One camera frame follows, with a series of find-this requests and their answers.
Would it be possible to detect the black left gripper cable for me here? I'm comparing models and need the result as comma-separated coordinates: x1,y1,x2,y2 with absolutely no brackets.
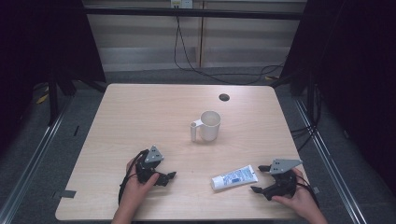
118,148,149,206

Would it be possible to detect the bundle of black floor cables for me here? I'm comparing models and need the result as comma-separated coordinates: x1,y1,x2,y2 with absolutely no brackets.
290,83,323,153

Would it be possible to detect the metal floor rail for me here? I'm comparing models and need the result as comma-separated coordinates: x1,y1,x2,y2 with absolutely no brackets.
0,92,75,224
292,96,369,224

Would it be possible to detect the long black wall cable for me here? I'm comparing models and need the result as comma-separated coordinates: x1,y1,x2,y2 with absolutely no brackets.
173,15,286,86

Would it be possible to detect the black horizontal bar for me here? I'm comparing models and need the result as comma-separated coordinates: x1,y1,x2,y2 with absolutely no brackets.
83,7,308,21

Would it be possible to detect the person's left hand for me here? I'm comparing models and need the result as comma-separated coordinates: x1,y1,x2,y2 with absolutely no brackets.
120,157,161,213

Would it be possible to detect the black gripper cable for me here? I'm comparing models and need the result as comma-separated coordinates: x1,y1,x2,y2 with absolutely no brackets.
118,148,149,206
293,173,320,209

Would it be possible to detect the person's right hand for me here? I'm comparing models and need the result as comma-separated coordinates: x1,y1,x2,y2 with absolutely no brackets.
272,168,319,218

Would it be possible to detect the grey tape piece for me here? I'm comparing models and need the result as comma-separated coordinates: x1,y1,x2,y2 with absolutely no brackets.
51,189,78,200

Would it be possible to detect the white cup with handle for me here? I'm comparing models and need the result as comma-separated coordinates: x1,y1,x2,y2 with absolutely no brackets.
190,110,222,144

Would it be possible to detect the black metal stand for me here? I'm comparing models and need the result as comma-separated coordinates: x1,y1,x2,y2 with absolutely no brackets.
47,73,107,127

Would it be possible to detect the dark curtain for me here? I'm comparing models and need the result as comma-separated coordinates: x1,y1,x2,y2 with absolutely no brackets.
279,0,396,189
0,0,107,153

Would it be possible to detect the yellow floor tape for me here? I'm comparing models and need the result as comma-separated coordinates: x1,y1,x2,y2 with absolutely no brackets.
35,86,50,105

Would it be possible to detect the white wall socket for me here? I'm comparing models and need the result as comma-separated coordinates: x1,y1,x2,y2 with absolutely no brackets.
170,0,194,9

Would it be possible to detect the white and blue toothpaste tube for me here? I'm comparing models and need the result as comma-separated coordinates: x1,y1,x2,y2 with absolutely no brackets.
210,164,259,191

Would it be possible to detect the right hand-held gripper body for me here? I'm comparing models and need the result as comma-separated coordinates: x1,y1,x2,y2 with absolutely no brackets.
262,158,304,202

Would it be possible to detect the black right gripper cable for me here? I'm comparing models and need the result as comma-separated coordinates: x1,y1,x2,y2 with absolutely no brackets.
293,173,320,209

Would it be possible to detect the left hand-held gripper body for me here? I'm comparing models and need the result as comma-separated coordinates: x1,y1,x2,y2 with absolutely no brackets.
134,145,166,187

